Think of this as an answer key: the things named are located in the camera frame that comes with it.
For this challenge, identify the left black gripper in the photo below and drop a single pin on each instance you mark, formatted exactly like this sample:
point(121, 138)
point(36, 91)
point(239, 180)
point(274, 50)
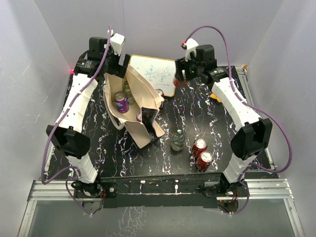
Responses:
point(118, 70)

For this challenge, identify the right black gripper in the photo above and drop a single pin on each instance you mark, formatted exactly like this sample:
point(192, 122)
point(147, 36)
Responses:
point(181, 64)

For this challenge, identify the red cola can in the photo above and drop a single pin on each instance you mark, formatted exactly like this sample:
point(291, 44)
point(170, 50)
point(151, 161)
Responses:
point(161, 94)
point(178, 83)
point(199, 146)
point(204, 160)

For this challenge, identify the clear glass bottle green cap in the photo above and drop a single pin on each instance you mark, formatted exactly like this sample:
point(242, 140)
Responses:
point(128, 93)

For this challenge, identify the cream canvas tote bag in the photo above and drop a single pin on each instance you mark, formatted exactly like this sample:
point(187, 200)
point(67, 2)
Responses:
point(147, 102)

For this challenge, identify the purple Fanta can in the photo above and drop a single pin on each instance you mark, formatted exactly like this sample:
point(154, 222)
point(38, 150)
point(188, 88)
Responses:
point(122, 103)
point(139, 117)

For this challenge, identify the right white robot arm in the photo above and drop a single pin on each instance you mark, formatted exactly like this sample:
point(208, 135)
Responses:
point(253, 132)

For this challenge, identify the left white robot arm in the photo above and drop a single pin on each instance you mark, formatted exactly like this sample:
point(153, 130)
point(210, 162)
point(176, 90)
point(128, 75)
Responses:
point(66, 135)

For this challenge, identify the red cola can behind bag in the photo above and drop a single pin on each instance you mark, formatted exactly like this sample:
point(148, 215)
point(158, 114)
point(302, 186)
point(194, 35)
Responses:
point(161, 94)

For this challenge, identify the small whiteboard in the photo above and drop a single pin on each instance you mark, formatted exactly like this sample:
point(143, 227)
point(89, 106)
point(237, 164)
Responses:
point(157, 71)

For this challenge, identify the yellow bone-shaped toy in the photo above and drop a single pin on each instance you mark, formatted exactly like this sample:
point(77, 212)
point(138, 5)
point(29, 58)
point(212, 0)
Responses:
point(213, 96)

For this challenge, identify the clear glass bottle on table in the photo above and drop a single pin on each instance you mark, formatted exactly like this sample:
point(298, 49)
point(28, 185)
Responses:
point(178, 140)

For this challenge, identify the red cola can front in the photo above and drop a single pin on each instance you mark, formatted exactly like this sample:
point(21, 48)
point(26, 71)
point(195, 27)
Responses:
point(204, 160)

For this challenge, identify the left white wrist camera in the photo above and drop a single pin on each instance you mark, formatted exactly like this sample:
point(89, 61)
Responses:
point(117, 41)

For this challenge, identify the aluminium frame rail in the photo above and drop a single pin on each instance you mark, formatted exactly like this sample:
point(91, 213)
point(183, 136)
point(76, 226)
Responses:
point(269, 212)

